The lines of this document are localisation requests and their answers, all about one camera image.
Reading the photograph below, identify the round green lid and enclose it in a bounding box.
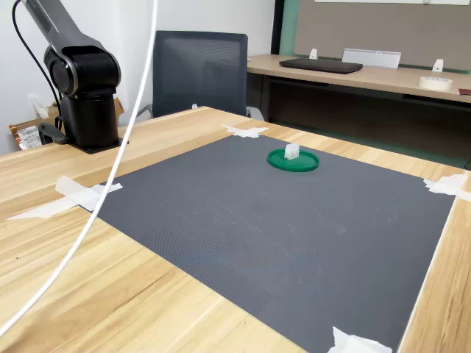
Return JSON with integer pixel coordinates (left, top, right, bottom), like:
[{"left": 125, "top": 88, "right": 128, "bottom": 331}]
[{"left": 266, "top": 146, "right": 320, "bottom": 174}]

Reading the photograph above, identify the dark grey mat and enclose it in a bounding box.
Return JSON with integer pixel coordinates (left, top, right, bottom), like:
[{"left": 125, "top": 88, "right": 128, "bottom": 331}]
[{"left": 90, "top": 134, "right": 457, "bottom": 353}]

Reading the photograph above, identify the dark grey mesh chair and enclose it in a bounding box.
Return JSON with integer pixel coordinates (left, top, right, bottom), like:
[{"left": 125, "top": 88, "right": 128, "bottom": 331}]
[{"left": 138, "top": 30, "right": 266, "bottom": 122}]

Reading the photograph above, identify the black laptop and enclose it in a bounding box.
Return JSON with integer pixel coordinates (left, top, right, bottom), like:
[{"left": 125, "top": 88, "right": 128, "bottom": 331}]
[{"left": 278, "top": 57, "right": 364, "bottom": 74}]

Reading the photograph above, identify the pale wooden desk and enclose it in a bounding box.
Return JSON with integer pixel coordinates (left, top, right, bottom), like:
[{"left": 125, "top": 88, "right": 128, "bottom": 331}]
[{"left": 246, "top": 54, "right": 471, "bottom": 124}]

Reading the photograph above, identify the black table clamp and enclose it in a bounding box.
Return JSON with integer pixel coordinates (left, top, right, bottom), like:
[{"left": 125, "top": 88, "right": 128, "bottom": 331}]
[{"left": 38, "top": 115, "right": 71, "bottom": 145}]

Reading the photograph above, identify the grey partition panel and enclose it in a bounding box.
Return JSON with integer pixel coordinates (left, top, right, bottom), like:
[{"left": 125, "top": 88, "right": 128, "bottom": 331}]
[{"left": 294, "top": 0, "right": 471, "bottom": 71}]

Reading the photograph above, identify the white tape roll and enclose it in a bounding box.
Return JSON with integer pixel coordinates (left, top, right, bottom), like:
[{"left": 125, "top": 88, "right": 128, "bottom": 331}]
[{"left": 418, "top": 76, "right": 453, "bottom": 91}]

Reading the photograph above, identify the white cable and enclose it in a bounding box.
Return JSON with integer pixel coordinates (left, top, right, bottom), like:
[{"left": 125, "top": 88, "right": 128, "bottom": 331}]
[{"left": 0, "top": 0, "right": 159, "bottom": 338}]

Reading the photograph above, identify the black upright frame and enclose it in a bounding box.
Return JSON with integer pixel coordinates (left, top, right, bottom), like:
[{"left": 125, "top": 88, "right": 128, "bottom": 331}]
[{"left": 270, "top": 0, "right": 286, "bottom": 56}]

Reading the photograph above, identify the black cable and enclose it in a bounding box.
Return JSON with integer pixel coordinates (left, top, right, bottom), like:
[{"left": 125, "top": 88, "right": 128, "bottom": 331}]
[{"left": 12, "top": 0, "right": 63, "bottom": 129}]

